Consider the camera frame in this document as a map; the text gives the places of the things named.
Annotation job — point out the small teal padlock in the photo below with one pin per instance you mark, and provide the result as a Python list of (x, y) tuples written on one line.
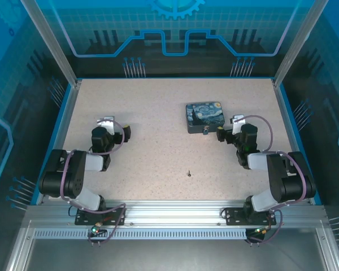
[(205, 130)]

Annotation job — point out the starry night print tin box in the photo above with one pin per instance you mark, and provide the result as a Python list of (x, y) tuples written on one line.
[(204, 114)]

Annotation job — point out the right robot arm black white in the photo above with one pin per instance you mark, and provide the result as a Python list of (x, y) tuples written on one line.
[(277, 180)]

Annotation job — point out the small connector with green light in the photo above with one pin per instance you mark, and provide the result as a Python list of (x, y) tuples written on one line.
[(261, 231), (95, 229)]

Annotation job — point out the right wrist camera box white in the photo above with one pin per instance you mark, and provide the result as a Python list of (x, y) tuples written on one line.
[(238, 121)]

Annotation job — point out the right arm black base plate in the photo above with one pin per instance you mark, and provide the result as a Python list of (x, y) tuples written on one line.
[(232, 216)]

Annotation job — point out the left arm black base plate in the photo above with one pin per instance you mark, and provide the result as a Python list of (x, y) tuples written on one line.
[(83, 218)]

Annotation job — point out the aluminium extrusion rail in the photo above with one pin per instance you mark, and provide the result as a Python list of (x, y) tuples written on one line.
[(172, 211)]

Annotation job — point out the aluminium frame post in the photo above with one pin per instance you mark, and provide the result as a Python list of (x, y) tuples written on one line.
[(297, 42), (54, 42)]

